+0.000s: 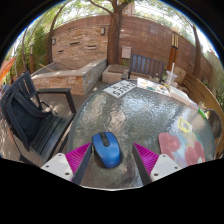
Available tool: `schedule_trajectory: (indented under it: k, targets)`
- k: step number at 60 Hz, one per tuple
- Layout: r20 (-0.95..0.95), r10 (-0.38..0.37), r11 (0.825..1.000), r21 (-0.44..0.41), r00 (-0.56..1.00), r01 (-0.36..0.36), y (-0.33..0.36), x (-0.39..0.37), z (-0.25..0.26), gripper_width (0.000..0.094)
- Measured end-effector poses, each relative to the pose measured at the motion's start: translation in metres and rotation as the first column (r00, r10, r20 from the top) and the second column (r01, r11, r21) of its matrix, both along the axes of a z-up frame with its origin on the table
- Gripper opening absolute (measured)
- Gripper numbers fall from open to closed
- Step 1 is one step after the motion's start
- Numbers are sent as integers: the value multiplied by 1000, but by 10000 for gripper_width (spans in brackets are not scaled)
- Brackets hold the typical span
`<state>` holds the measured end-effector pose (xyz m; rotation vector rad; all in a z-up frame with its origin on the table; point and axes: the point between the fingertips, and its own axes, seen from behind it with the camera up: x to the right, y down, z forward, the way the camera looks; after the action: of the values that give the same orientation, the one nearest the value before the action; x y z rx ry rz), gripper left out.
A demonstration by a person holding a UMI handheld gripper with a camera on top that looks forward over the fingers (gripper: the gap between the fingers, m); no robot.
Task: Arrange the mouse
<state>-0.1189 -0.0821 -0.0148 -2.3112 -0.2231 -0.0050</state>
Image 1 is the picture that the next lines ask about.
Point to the wooden lamp post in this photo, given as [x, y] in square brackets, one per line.
[173, 50]

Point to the wall lamp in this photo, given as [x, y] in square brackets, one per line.
[102, 31]
[53, 41]

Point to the black slatted chair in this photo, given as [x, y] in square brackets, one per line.
[50, 130]

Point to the grey wall box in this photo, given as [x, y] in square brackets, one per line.
[126, 52]

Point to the beige cushion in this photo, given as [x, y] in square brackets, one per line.
[180, 75]

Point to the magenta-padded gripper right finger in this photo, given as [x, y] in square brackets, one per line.
[164, 165]

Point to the green packet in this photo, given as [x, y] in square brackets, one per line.
[202, 113]

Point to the curved wooden bench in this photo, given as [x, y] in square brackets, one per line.
[203, 95]

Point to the thin tree trunk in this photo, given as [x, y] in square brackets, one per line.
[197, 53]

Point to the white lettered sign plate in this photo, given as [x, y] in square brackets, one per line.
[119, 89]

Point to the colourful open magazine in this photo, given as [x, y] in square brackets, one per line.
[153, 87]

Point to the thin pale book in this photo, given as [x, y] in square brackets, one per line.
[191, 103]

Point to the brown wicker chair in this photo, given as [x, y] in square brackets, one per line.
[215, 125]

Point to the dark wooden slatted chair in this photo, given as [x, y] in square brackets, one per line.
[145, 66]

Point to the blue computer mouse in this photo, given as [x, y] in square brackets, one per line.
[107, 151]

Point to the stone planter wall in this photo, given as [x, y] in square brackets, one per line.
[73, 78]

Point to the thick tree trunk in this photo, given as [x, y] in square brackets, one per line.
[114, 36]

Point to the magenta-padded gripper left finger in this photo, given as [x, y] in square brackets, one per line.
[57, 164]

